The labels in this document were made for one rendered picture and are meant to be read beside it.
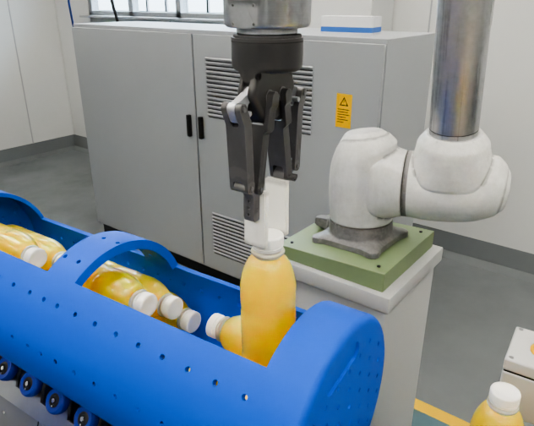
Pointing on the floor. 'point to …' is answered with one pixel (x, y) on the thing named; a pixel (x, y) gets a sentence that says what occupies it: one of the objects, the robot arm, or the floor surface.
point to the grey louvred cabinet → (416, 97)
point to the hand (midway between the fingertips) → (267, 213)
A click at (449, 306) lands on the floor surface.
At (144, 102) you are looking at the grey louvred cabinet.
